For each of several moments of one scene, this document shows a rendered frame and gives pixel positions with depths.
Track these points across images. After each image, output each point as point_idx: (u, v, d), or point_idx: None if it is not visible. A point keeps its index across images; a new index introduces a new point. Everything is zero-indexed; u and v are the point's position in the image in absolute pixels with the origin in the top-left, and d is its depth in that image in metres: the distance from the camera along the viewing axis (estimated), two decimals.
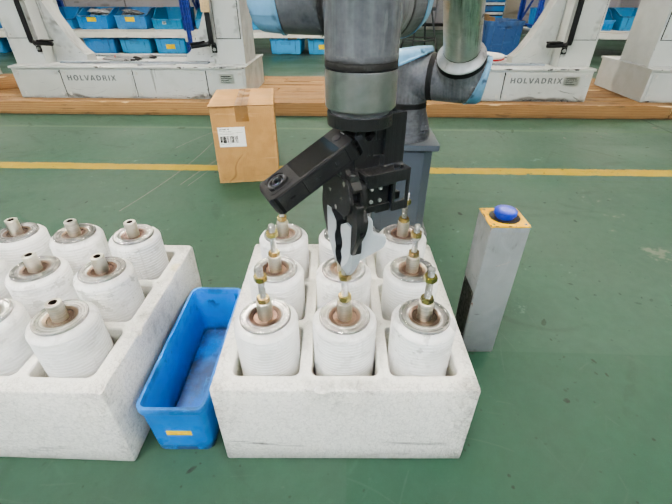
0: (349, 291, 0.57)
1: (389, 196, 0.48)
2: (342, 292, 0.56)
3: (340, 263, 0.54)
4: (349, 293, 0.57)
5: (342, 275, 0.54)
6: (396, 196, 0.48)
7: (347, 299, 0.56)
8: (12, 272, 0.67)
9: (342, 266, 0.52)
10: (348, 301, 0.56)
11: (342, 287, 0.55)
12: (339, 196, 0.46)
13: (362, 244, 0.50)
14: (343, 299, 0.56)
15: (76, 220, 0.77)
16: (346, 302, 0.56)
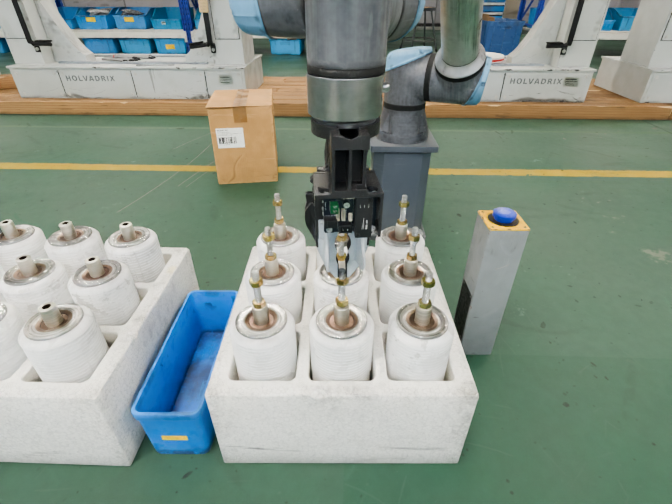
0: (346, 295, 0.56)
1: (326, 219, 0.43)
2: (339, 296, 0.55)
3: (345, 265, 0.53)
4: (346, 297, 0.56)
5: (339, 279, 0.53)
6: (324, 224, 0.43)
7: (344, 303, 0.55)
8: (6, 275, 0.67)
9: (332, 259, 0.53)
10: (345, 306, 0.56)
11: (339, 291, 0.55)
12: None
13: (324, 246, 0.49)
14: (340, 303, 0.55)
15: (72, 223, 0.77)
16: (343, 306, 0.55)
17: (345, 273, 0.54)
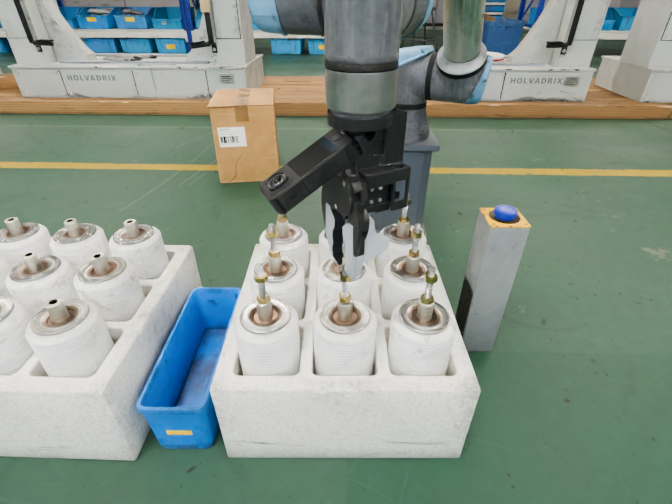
0: (339, 293, 0.57)
1: (389, 196, 0.48)
2: (348, 292, 0.56)
3: (336, 259, 0.55)
4: (341, 292, 0.57)
5: None
6: (396, 196, 0.48)
7: (349, 292, 0.57)
8: (12, 272, 0.67)
9: (346, 270, 0.51)
10: (347, 295, 0.58)
11: (348, 287, 0.56)
12: (339, 196, 0.46)
13: (365, 246, 0.49)
14: (351, 295, 0.57)
15: (76, 220, 0.77)
16: (350, 295, 0.57)
17: (343, 269, 0.54)
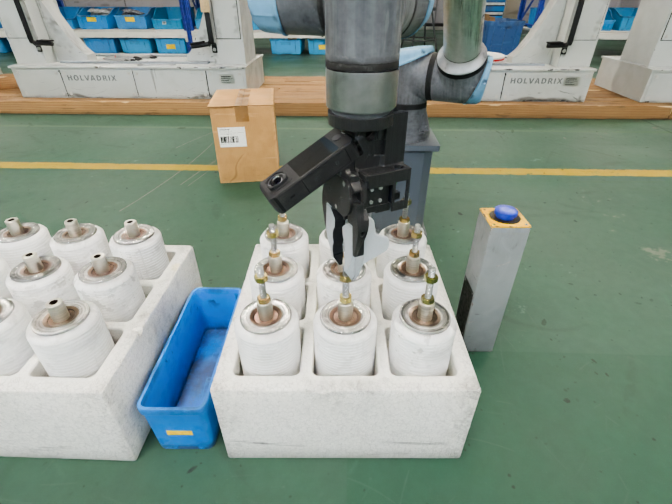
0: (345, 299, 0.56)
1: (389, 196, 0.48)
2: (346, 290, 0.57)
3: (336, 259, 0.55)
4: (343, 298, 0.56)
5: None
6: (396, 196, 0.48)
7: (339, 294, 0.57)
8: (13, 272, 0.67)
9: (346, 270, 0.51)
10: (339, 299, 0.57)
11: (346, 285, 0.56)
12: (339, 196, 0.46)
13: (365, 246, 0.49)
14: (342, 293, 0.57)
15: (77, 220, 0.77)
16: (339, 296, 0.57)
17: (344, 273, 0.54)
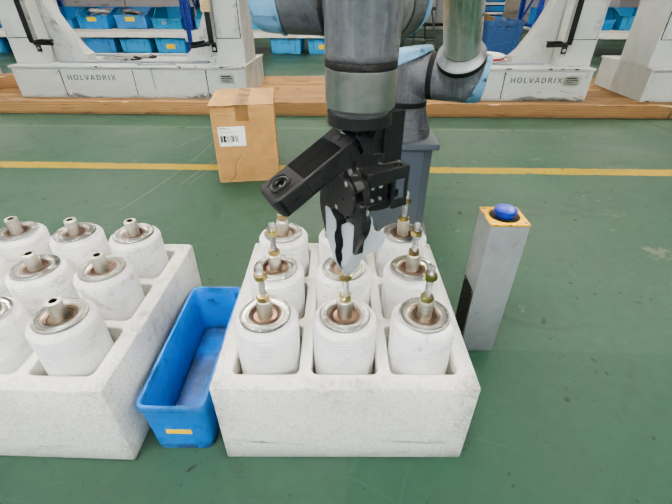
0: (350, 293, 0.57)
1: (388, 194, 0.48)
2: (342, 292, 0.56)
3: (340, 263, 0.54)
4: (350, 294, 0.57)
5: (342, 274, 0.54)
6: (395, 194, 0.49)
7: (345, 299, 0.56)
8: (12, 271, 0.67)
9: (343, 266, 0.52)
10: (347, 302, 0.56)
11: (342, 286, 0.56)
12: (340, 196, 0.46)
13: (363, 243, 0.50)
14: (342, 298, 0.56)
15: (76, 219, 0.77)
16: (344, 302, 0.56)
17: None
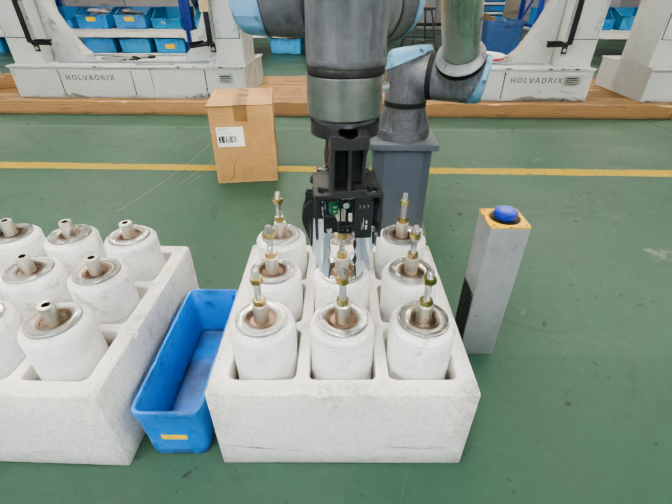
0: (348, 297, 0.56)
1: (325, 219, 0.43)
2: (339, 295, 0.55)
3: (353, 265, 0.53)
4: (347, 298, 0.56)
5: (339, 278, 0.53)
6: (323, 224, 0.43)
7: (342, 303, 0.55)
8: (5, 274, 0.66)
9: (325, 259, 0.53)
10: (344, 306, 0.55)
11: (339, 290, 0.55)
12: None
13: (319, 246, 0.49)
14: (339, 302, 0.55)
15: (71, 221, 0.76)
16: (341, 306, 0.55)
17: (346, 274, 0.53)
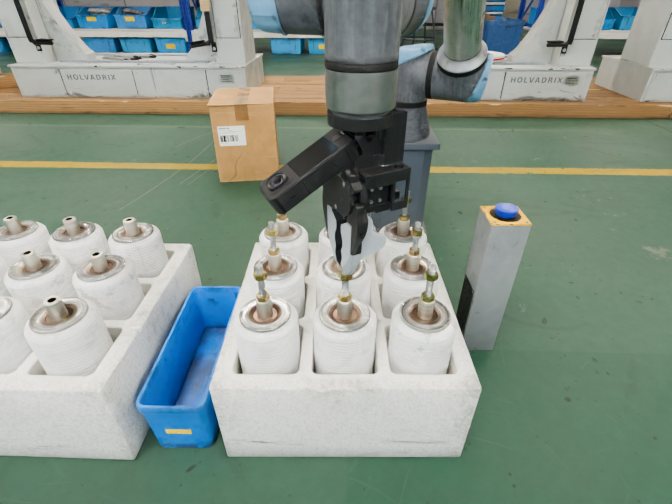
0: (338, 293, 0.57)
1: (389, 196, 0.48)
2: (348, 291, 0.56)
3: (340, 263, 0.54)
4: (341, 292, 0.57)
5: None
6: (396, 196, 0.48)
7: (348, 291, 0.57)
8: (11, 270, 0.67)
9: (342, 266, 0.52)
10: None
11: (348, 286, 0.56)
12: (339, 196, 0.46)
13: (362, 244, 0.50)
14: (350, 293, 0.57)
15: (75, 218, 0.77)
16: (349, 294, 0.57)
17: (342, 268, 0.54)
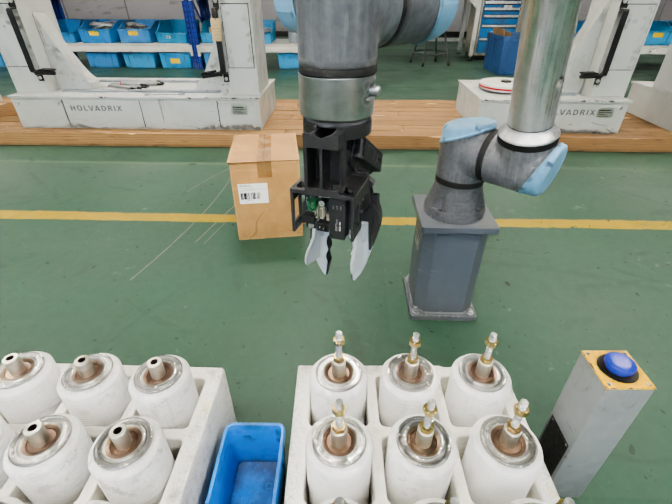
0: None
1: (308, 214, 0.44)
2: None
3: None
4: None
5: None
6: (303, 218, 0.44)
7: None
8: (12, 448, 0.54)
9: (327, 255, 0.54)
10: None
11: None
12: None
13: (315, 240, 0.50)
14: None
15: (89, 358, 0.64)
16: None
17: (449, 502, 0.41)
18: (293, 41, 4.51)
